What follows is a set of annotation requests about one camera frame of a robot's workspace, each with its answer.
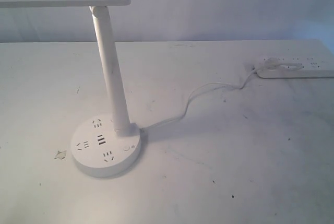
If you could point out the white desk lamp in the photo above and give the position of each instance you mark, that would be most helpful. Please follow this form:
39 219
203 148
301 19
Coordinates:
106 144

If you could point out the white plug in strip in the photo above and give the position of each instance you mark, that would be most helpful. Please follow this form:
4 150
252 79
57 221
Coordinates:
271 63

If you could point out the white power strip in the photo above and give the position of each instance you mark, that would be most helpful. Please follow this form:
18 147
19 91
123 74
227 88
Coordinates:
297 67

